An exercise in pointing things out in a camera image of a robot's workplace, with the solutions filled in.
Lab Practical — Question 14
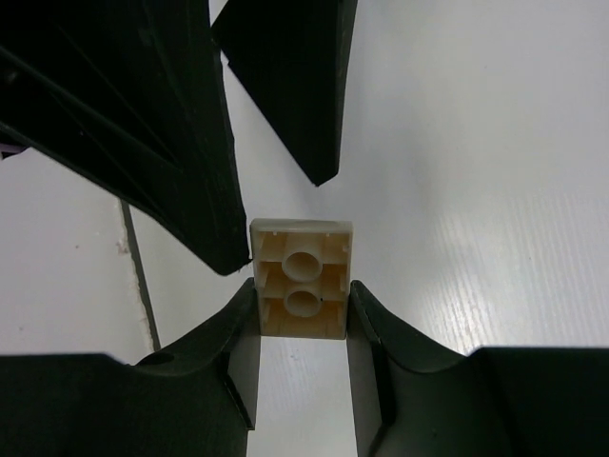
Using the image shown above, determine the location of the cream white lego brick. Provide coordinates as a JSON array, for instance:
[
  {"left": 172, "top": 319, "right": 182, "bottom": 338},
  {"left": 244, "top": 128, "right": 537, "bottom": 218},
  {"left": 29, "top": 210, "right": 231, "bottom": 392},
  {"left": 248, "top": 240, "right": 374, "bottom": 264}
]
[{"left": 250, "top": 218, "right": 353, "bottom": 340}]

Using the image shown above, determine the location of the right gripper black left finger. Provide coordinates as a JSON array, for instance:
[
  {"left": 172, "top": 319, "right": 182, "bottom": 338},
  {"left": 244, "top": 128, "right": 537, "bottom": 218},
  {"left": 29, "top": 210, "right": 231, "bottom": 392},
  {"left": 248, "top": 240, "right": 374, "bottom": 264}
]
[{"left": 1, "top": 280, "right": 261, "bottom": 456}]

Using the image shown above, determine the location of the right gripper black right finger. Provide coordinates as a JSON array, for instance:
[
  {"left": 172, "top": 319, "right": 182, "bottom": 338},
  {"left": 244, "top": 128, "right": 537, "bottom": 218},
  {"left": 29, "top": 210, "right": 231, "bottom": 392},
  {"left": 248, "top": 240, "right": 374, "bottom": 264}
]
[{"left": 346, "top": 281, "right": 608, "bottom": 456}]

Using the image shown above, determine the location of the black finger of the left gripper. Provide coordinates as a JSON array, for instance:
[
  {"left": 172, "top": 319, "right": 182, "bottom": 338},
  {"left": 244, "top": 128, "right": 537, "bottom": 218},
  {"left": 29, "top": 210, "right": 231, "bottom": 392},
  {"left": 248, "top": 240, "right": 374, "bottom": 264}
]
[
  {"left": 212, "top": 0, "right": 358, "bottom": 186},
  {"left": 1, "top": 1, "right": 249, "bottom": 275}
]

